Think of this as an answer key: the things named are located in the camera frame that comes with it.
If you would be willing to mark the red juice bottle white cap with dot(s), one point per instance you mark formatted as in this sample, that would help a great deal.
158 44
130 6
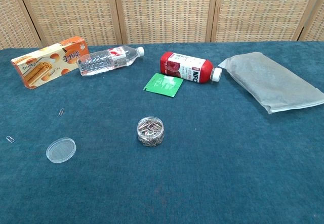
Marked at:
187 66

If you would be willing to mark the clear round plastic lid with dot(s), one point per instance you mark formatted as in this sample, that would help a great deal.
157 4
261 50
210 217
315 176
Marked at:
61 150

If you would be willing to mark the woven wooden folding screen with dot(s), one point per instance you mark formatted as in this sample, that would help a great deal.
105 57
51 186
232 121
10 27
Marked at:
164 11

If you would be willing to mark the clear plastic water bottle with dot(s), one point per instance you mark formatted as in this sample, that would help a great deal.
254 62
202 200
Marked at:
101 62

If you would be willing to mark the blue felt table cover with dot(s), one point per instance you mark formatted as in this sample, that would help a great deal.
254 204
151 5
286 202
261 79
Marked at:
202 163

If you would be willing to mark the grey translucent plastic bag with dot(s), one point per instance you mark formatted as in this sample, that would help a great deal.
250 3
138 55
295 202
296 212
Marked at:
265 82

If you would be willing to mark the green foil sachet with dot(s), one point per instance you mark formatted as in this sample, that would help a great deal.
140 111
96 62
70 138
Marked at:
159 85

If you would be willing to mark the orange egg roll snack box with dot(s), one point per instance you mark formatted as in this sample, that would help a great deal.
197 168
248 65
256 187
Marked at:
38 64

